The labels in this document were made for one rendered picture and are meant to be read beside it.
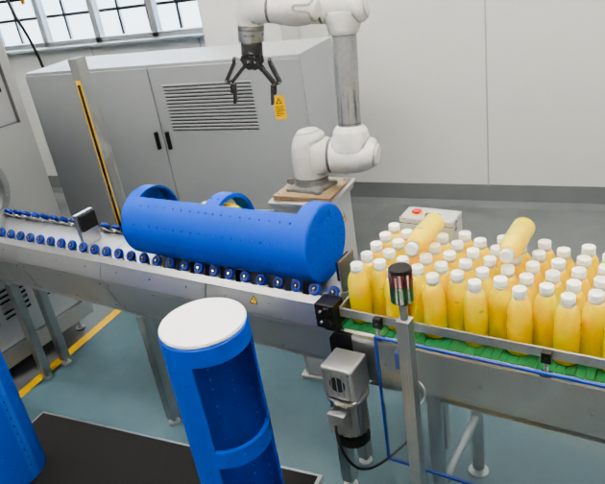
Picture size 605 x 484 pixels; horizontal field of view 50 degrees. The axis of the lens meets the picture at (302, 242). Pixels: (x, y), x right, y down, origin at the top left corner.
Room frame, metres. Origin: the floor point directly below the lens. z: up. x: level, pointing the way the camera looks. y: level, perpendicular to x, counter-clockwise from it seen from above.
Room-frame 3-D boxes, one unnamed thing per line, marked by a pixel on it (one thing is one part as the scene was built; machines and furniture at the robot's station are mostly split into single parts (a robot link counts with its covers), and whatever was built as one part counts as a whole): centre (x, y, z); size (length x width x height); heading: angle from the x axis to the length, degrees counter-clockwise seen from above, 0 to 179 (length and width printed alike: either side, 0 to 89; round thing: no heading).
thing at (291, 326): (2.58, 0.72, 0.79); 2.17 x 0.29 x 0.34; 55
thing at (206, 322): (1.72, 0.35, 1.03); 0.28 x 0.28 x 0.01
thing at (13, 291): (3.09, 1.57, 0.31); 0.06 x 0.06 x 0.63; 55
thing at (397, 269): (1.46, -0.24, 1.18); 0.06 x 0.06 x 0.16
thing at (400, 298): (1.46, -0.24, 1.18); 0.06 x 0.06 x 0.05
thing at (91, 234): (2.74, 0.95, 1.00); 0.10 x 0.04 x 0.15; 145
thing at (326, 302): (1.78, -0.05, 0.95); 0.10 x 0.07 x 0.10; 145
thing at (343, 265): (1.97, -0.13, 0.99); 0.10 x 0.02 x 0.12; 145
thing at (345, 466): (1.95, -0.04, 0.31); 0.06 x 0.06 x 0.63; 55
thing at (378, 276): (1.79, -0.23, 1.00); 0.07 x 0.07 x 0.19
